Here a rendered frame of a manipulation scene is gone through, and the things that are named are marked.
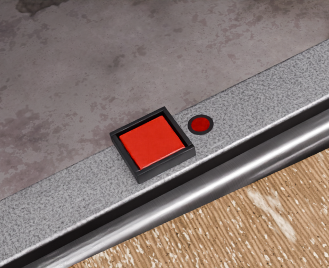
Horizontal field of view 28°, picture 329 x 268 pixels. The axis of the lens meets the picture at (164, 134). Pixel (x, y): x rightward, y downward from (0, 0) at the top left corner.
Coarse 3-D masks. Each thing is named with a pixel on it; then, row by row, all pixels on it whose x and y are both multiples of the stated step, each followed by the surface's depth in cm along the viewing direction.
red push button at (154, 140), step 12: (156, 120) 80; (132, 132) 80; (144, 132) 79; (156, 132) 79; (168, 132) 79; (132, 144) 78; (144, 144) 78; (156, 144) 78; (168, 144) 78; (180, 144) 77; (132, 156) 77; (144, 156) 77; (156, 156) 77; (144, 168) 76
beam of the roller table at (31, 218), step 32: (288, 64) 85; (320, 64) 84; (224, 96) 83; (256, 96) 82; (288, 96) 82; (320, 96) 81; (224, 128) 80; (256, 128) 79; (288, 128) 81; (96, 160) 79; (192, 160) 78; (224, 160) 79; (32, 192) 78; (64, 192) 77; (96, 192) 76; (128, 192) 76; (160, 192) 77; (0, 224) 75; (32, 224) 75; (64, 224) 74; (96, 224) 75; (0, 256) 73; (32, 256) 74
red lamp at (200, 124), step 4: (196, 120) 81; (200, 120) 81; (204, 120) 81; (192, 124) 81; (196, 124) 81; (200, 124) 81; (204, 124) 81; (208, 124) 80; (192, 128) 80; (196, 128) 80; (200, 128) 80; (204, 128) 80
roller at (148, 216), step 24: (312, 120) 78; (264, 144) 77; (288, 144) 77; (312, 144) 77; (216, 168) 76; (240, 168) 75; (264, 168) 76; (168, 192) 75; (192, 192) 74; (216, 192) 74; (120, 216) 74; (144, 216) 73; (168, 216) 73; (96, 240) 72; (120, 240) 72; (48, 264) 71; (72, 264) 71
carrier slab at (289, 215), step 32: (320, 160) 73; (256, 192) 71; (288, 192) 71; (320, 192) 70; (192, 224) 70; (224, 224) 69; (256, 224) 69; (288, 224) 68; (320, 224) 68; (96, 256) 69; (128, 256) 68; (160, 256) 68; (192, 256) 67; (224, 256) 67; (256, 256) 66; (288, 256) 66; (320, 256) 66
